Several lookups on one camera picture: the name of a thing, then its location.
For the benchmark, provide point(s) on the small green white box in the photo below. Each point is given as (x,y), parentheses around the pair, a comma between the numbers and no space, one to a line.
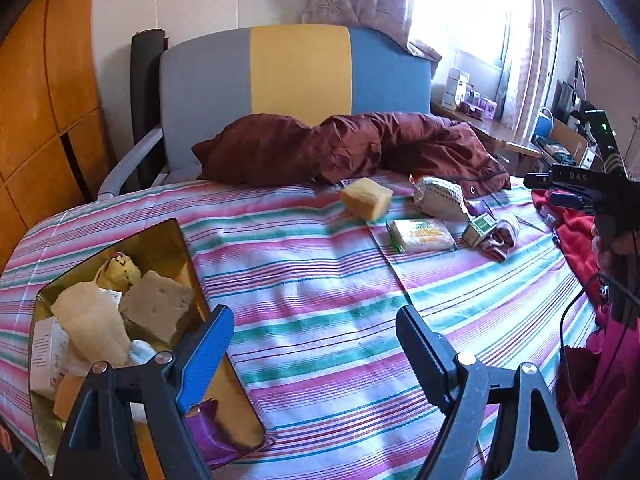
(478,229)

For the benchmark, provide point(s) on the purple pouch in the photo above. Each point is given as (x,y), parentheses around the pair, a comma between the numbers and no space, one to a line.
(209,436)

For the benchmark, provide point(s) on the brown sponge block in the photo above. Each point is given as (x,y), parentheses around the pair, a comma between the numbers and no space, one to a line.
(160,306)

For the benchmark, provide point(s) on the wooden side desk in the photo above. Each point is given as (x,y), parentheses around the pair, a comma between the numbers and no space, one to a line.
(518,156)

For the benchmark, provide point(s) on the right hand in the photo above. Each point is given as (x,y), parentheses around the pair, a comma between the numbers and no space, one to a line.
(608,255)

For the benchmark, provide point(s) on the gold rectangular tray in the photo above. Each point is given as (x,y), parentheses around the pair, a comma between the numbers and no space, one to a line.
(163,249)

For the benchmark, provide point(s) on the white medicine box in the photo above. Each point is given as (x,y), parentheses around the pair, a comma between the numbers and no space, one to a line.
(49,347)

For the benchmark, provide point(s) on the red cloth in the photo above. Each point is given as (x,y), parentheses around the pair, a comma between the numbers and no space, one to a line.
(573,229)

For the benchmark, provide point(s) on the maroon jacket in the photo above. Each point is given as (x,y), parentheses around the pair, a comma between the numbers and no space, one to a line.
(264,150)

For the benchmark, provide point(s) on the magenta garment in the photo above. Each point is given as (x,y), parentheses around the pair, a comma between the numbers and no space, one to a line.
(598,395)

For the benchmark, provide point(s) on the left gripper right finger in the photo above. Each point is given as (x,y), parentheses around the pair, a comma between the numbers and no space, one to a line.
(430,356)

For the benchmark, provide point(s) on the tissue packet green yellow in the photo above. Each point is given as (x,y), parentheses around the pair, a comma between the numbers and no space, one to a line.
(420,235)

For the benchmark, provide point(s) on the striped bed sheet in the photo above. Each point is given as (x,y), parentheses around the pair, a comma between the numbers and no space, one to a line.
(315,292)

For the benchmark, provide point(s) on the yellow sponge block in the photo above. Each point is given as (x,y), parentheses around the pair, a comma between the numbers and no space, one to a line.
(366,199)

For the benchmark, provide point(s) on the yellow knitted sock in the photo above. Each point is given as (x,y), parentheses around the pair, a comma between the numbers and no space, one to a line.
(118,273)

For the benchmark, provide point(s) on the grey yellow blue chair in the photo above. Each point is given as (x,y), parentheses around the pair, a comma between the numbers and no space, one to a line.
(307,71)

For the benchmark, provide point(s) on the white knitted pouch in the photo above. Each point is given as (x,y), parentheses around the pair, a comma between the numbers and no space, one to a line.
(440,199)

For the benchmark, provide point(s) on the pink sock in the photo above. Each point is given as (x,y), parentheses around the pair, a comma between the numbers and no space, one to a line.
(503,238)

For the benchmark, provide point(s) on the cream cloth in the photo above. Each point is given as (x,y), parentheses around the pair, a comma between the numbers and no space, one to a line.
(91,319)

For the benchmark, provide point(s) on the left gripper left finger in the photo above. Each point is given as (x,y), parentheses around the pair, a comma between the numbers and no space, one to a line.
(198,359)

